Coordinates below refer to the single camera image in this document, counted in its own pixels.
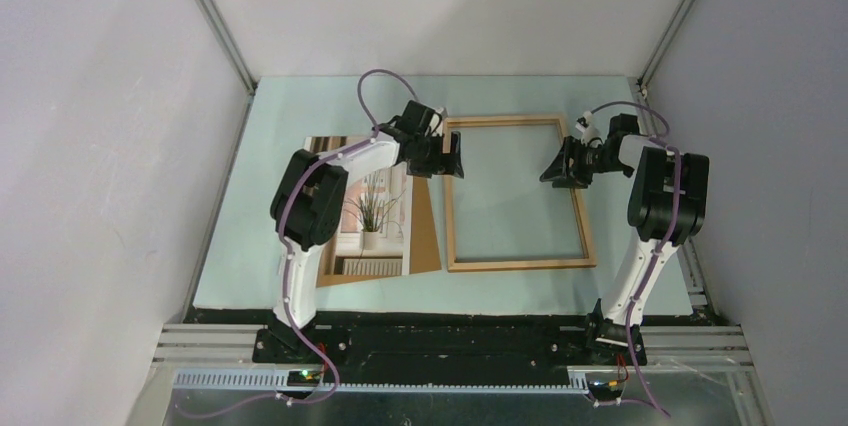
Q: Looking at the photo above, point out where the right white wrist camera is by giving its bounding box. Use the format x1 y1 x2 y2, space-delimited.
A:
575 111 600 145

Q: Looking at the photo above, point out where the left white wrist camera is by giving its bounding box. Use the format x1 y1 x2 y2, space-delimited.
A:
427 107 448 136

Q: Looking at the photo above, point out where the grey slotted cable duct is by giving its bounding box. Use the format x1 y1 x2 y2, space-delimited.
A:
173 368 589 395

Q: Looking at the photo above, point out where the wooden picture frame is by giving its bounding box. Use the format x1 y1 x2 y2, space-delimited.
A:
443 114 597 273

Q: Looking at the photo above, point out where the brown cardboard backing board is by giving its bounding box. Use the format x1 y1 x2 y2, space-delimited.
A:
316 178 441 288

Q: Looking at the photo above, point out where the right aluminium corner profile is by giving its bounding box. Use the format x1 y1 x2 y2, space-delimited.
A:
636 0 697 97

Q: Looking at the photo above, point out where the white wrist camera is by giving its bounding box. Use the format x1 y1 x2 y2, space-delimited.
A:
575 111 600 145
427 107 448 136

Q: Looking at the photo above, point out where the aluminium corner profile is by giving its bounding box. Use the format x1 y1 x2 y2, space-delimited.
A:
194 0 258 95
636 0 697 97

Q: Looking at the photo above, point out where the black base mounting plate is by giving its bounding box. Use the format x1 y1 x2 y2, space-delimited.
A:
192 306 648 386

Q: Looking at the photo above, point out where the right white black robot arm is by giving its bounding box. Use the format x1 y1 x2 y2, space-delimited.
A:
539 113 710 364

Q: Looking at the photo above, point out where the front aluminium rail frame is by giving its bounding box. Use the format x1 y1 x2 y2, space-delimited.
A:
152 324 754 372

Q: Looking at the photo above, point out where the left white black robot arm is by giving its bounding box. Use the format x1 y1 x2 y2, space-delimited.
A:
270 100 464 363

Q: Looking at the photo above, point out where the window plant photo print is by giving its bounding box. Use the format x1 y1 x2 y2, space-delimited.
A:
270 134 399 284

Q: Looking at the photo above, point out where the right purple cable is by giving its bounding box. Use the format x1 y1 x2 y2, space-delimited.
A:
589 100 684 419

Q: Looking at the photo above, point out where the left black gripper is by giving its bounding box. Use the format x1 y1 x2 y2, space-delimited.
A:
408 131 463 179

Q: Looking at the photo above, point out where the left aluminium corner profile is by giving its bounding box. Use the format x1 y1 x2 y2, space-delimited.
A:
194 0 258 95

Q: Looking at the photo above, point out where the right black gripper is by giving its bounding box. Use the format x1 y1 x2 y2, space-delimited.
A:
540 135 632 189

